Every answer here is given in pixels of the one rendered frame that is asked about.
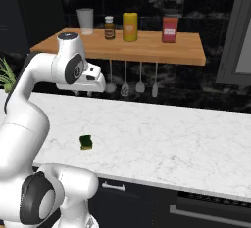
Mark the grey window frame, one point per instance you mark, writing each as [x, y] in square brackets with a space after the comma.
[233, 33]

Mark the green plant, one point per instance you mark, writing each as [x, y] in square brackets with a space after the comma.
[6, 75]

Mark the dark drawer front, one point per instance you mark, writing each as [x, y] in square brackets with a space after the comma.
[127, 204]

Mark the wooden wall shelf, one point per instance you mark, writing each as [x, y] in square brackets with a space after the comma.
[130, 47]

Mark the brown bottle with white cap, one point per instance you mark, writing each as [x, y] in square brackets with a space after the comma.
[109, 28]

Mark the green and yellow sponge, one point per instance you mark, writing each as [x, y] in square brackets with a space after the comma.
[86, 142]

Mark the dark oven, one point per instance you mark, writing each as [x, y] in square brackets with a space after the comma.
[212, 210]

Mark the yellow canister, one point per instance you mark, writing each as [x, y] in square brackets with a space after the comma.
[130, 26]

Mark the hanging silver ladle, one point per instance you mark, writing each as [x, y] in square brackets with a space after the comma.
[110, 85]

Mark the dark tall cabinet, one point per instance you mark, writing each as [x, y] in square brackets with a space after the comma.
[31, 10]

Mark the hanging silver slotted spatula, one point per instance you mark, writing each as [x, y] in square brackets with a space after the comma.
[125, 86]

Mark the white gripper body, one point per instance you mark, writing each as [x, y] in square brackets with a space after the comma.
[95, 83]

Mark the hanging silver narrow spatula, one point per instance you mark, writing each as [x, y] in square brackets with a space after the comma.
[155, 86]

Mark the red jar with dark lid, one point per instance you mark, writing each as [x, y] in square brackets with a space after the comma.
[170, 28]

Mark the clear glass cup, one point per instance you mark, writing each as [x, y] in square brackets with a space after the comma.
[85, 21]

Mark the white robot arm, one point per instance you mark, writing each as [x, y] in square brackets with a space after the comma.
[23, 130]

